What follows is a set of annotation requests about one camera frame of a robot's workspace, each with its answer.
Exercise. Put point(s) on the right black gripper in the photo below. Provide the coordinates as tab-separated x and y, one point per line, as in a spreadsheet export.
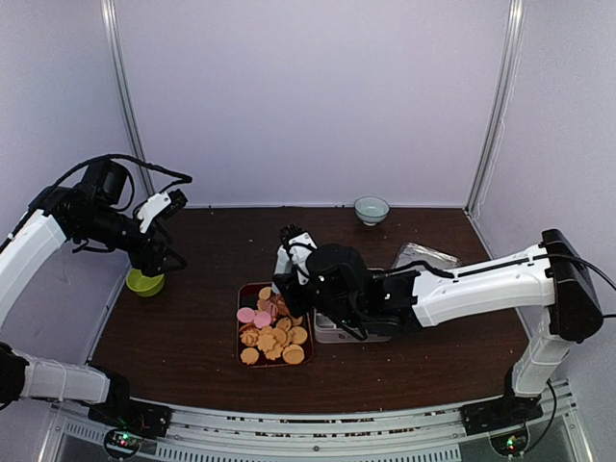
287	288

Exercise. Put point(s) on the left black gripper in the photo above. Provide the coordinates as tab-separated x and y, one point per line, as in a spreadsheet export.
149	265

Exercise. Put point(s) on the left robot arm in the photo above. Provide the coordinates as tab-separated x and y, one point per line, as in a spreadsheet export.
60	269

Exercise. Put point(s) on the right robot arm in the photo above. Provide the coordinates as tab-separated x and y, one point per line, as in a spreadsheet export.
333	280

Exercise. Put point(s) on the green plastic bowl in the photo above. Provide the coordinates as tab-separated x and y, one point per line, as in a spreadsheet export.
144	286

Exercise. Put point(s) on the top round tan cookie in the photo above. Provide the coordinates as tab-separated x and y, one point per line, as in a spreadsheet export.
265	293

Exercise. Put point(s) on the white divided cookie tin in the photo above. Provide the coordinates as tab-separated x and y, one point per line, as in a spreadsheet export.
326	332

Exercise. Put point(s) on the right pink round cookie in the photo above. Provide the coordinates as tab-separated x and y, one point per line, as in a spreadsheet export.
262	319

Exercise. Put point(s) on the pink round cookie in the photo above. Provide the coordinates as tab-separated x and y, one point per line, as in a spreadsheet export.
262	319
246	315

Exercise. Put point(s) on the dark red cookie tray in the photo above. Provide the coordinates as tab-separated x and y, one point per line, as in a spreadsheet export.
286	329

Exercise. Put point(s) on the leaf shaped tan cookie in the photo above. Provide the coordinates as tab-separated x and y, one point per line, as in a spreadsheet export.
269	346

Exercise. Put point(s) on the large round tan cookie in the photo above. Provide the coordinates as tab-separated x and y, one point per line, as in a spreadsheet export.
293	354

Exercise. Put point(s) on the left pink round cookie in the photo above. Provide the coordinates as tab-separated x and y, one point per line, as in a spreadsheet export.
246	315

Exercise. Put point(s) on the swirl butter cookie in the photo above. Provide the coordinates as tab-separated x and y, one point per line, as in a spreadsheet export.
249	337

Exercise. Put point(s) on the bottom left round cookie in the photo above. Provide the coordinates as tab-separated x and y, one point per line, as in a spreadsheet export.
249	356

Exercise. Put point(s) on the pale blue ceramic bowl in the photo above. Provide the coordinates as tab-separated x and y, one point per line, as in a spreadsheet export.
371	210

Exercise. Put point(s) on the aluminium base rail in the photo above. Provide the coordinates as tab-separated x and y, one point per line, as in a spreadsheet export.
435	433

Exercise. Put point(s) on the right aluminium frame post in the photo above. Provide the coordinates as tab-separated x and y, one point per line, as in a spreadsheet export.
504	87

